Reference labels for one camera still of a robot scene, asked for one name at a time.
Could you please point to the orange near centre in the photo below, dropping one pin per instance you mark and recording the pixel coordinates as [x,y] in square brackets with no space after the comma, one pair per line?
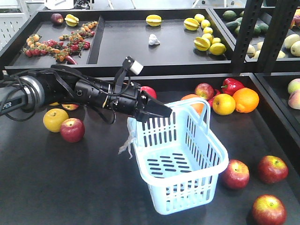
[198,107]

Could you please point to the white garlic bulb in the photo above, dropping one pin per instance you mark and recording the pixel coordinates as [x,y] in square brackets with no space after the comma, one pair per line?
[153,40]

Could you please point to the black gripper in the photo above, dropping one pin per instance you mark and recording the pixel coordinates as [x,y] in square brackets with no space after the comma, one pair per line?
[134,102]

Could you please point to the black wooden produce stand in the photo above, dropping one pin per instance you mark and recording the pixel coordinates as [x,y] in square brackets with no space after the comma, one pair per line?
[45,180]

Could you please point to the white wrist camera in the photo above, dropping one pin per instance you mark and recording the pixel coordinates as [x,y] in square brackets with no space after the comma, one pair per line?
[129,67]

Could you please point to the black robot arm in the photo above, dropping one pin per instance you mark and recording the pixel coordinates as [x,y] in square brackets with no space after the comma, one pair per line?
[26,91]

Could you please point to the red apple front right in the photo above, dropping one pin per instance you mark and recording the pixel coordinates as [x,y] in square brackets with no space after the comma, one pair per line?
[272,169]

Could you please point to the pale peach back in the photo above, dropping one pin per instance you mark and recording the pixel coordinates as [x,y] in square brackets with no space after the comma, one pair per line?
[293,85]

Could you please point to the red yellow apple back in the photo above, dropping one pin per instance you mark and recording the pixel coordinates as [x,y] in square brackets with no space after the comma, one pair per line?
[204,90]

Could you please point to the light blue plastic basket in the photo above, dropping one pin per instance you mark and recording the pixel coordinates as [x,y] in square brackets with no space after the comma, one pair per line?
[179,157]

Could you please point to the red apple back left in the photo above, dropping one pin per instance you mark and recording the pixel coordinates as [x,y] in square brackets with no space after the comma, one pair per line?
[150,91]

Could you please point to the red apple lower left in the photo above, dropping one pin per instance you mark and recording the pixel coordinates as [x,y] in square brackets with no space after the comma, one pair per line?
[269,210]

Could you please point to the yellow starfruit centre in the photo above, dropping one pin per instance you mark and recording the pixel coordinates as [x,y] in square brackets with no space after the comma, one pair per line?
[153,20]

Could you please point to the black upright post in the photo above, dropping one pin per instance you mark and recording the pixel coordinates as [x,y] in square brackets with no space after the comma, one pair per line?
[251,13]
[278,28]

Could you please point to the large orange right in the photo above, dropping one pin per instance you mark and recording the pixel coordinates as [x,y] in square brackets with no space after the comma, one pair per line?
[246,100]

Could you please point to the red bell pepper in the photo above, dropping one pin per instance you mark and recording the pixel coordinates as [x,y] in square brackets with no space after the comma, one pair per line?
[230,86]

